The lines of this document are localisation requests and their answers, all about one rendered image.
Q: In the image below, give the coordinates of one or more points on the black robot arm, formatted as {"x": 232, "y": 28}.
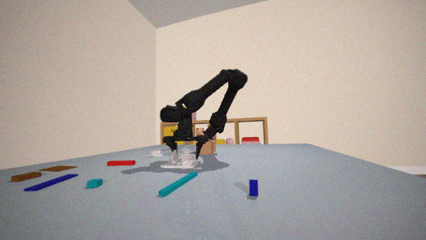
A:
{"x": 195, "y": 99}

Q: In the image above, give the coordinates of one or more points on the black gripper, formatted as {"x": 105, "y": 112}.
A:
{"x": 202, "y": 139}

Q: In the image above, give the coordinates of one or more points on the small teal block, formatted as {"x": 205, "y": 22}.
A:
{"x": 95, "y": 183}

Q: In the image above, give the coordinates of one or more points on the teal rectangular bar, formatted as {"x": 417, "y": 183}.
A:
{"x": 170, "y": 188}

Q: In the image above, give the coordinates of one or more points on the red flat bar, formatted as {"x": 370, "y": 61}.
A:
{"x": 111, "y": 163}

